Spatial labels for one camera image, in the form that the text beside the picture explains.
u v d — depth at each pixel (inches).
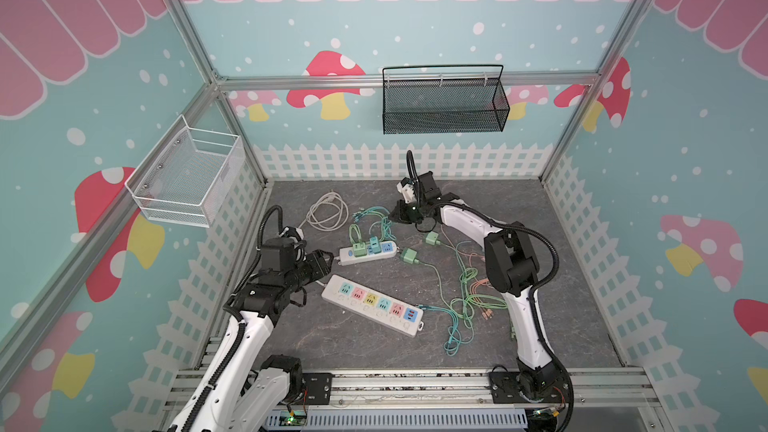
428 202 31.3
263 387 22.7
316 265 27.0
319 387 29.2
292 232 28.0
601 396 29.3
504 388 29.2
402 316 32.8
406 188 36.9
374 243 37.0
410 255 38.2
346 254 37.8
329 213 42.9
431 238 39.5
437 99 36.3
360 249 36.7
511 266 23.2
